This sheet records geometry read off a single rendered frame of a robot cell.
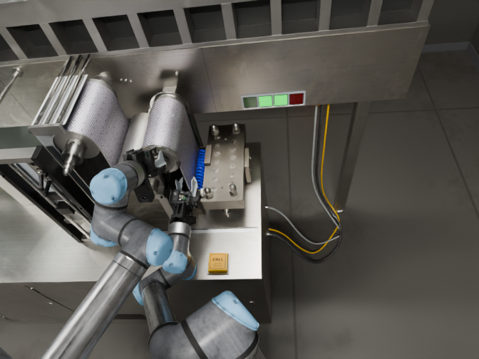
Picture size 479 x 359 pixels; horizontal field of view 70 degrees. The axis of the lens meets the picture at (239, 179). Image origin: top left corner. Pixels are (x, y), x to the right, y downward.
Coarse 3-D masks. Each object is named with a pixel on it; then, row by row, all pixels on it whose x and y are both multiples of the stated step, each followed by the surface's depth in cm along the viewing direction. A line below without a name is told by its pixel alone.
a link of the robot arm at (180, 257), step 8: (176, 240) 108; (184, 240) 109; (176, 248) 106; (184, 248) 107; (176, 256) 104; (184, 256) 106; (168, 264) 104; (176, 264) 104; (184, 264) 105; (176, 272) 108
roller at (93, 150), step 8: (88, 80) 119; (96, 80) 120; (112, 88) 123; (56, 136) 108; (64, 136) 108; (72, 136) 108; (80, 136) 108; (56, 144) 111; (64, 144) 111; (88, 144) 111; (88, 152) 114; (96, 152) 114
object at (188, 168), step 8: (192, 136) 137; (184, 144) 124; (192, 144) 136; (184, 152) 123; (192, 152) 136; (184, 160) 123; (192, 160) 135; (184, 168) 122; (192, 168) 134; (184, 176) 122; (192, 176) 134
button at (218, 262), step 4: (212, 256) 127; (216, 256) 127; (220, 256) 126; (224, 256) 126; (212, 260) 126; (216, 260) 126; (220, 260) 126; (224, 260) 125; (208, 264) 126; (212, 264) 125; (216, 264) 125; (220, 264) 125; (224, 264) 125; (208, 268) 125; (212, 268) 124; (216, 268) 124; (220, 268) 124; (224, 268) 124; (212, 272) 125; (216, 272) 125; (220, 272) 125; (224, 272) 125
